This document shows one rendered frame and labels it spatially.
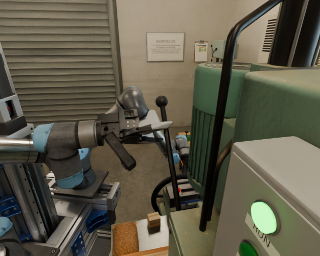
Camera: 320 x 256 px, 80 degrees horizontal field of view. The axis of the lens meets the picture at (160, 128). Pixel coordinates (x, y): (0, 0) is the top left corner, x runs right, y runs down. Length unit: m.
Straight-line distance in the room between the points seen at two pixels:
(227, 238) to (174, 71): 3.38
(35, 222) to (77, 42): 2.85
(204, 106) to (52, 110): 3.55
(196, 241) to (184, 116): 3.51
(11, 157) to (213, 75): 0.56
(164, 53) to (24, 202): 2.95
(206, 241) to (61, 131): 0.41
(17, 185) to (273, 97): 0.89
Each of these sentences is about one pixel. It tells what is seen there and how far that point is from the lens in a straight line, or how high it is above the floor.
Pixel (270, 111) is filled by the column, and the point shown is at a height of 1.49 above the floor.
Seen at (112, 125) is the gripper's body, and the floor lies 1.34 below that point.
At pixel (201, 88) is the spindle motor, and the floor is 1.46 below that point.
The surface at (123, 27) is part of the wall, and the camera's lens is 3.42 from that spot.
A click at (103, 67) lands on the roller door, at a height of 1.17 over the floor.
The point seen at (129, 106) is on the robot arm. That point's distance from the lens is 0.97.
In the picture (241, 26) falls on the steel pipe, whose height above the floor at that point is 1.56.
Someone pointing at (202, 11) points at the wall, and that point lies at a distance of 3.61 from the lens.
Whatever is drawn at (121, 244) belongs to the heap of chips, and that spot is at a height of 0.93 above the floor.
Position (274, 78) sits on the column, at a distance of 0.22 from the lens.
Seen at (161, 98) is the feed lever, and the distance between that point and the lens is 0.52.
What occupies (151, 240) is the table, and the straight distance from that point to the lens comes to 0.80.
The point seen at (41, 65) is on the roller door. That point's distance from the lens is 3.72.
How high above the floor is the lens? 1.55
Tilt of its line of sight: 24 degrees down
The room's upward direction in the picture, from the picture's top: straight up
